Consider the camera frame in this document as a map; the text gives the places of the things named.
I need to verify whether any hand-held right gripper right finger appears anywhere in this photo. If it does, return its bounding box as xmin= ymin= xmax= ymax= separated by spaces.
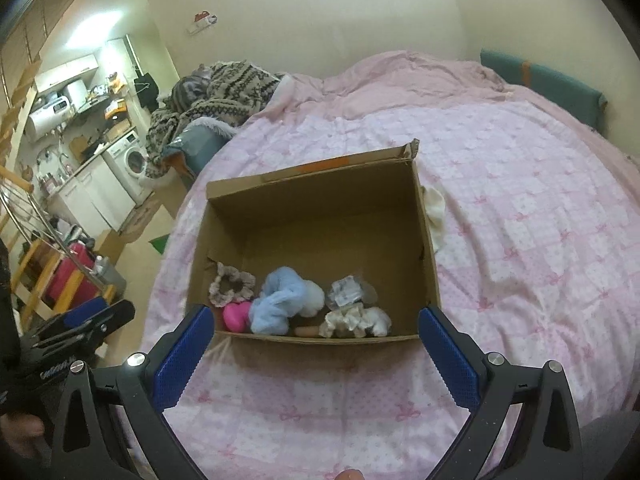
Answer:
xmin=417 ymin=304 xmax=586 ymax=480

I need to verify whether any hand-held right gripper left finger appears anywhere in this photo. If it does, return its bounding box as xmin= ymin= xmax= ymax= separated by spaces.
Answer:
xmin=50 ymin=304 xmax=216 ymax=480

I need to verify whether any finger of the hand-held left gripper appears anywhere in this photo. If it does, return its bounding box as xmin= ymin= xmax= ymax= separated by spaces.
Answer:
xmin=35 ymin=300 xmax=136 ymax=356
xmin=37 ymin=297 xmax=108 ymax=333

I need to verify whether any pink scrunchie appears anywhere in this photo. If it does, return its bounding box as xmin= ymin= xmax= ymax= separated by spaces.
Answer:
xmin=222 ymin=301 xmax=253 ymax=333

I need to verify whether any beige scrunchie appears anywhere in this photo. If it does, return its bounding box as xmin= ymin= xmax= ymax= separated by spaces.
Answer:
xmin=209 ymin=261 xmax=257 ymax=307

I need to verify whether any light blue plush cloth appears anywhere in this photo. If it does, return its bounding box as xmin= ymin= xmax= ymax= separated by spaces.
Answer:
xmin=250 ymin=266 xmax=327 ymax=336

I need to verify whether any grey sheer scrunchie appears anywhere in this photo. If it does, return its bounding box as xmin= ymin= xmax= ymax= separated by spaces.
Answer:
xmin=326 ymin=274 xmax=378 ymax=311

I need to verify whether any brown cardboard box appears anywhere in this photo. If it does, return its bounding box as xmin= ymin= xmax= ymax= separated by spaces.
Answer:
xmin=185 ymin=139 xmax=442 ymax=346

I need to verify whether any person's left hand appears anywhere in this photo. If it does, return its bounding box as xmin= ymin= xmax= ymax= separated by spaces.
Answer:
xmin=0 ymin=412 xmax=46 ymax=461

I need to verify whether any grey storage box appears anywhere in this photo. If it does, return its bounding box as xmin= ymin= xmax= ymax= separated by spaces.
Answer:
xmin=92 ymin=255 xmax=127 ymax=301

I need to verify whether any red suitcase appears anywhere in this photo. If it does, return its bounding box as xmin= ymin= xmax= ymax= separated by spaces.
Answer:
xmin=45 ymin=242 xmax=98 ymax=306

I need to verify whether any metal railing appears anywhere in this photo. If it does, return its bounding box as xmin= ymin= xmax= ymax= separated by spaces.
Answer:
xmin=0 ymin=167 xmax=106 ymax=281

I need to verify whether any white floor cabinet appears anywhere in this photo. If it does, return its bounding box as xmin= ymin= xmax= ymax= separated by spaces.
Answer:
xmin=47 ymin=157 xmax=138 ymax=233

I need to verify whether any white cloth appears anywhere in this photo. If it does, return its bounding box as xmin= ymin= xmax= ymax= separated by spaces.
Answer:
xmin=422 ymin=185 xmax=447 ymax=255

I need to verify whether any white washing machine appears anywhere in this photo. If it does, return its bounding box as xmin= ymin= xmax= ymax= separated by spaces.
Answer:
xmin=102 ymin=132 xmax=153 ymax=198

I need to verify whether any pink printed duvet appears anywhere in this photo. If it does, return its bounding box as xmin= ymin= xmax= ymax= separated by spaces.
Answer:
xmin=127 ymin=50 xmax=640 ymax=480

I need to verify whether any white water heater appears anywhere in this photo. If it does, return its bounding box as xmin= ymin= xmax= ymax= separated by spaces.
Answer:
xmin=25 ymin=107 xmax=68 ymax=142

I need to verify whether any grey-blue pillow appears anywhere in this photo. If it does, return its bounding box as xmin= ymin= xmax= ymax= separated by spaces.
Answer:
xmin=165 ymin=117 xmax=238 ymax=181

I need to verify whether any white microwave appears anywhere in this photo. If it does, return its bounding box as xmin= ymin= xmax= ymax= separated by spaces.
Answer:
xmin=30 ymin=97 xmax=71 ymax=116

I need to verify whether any black hanging garment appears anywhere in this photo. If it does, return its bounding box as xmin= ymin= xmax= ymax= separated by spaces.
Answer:
xmin=134 ymin=67 xmax=160 ymax=108

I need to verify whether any grey patterned blanket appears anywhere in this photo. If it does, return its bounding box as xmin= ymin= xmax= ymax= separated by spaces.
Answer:
xmin=145 ymin=59 xmax=283 ymax=181

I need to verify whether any teal headboard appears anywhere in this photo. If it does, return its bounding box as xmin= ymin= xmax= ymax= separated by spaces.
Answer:
xmin=480 ymin=49 xmax=608 ymax=128

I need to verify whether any white wall cabinet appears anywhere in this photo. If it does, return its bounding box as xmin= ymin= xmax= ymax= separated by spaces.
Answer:
xmin=35 ymin=54 xmax=98 ymax=93

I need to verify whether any wall sticker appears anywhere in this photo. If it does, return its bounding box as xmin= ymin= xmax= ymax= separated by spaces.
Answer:
xmin=187 ymin=10 xmax=218 ymax=35

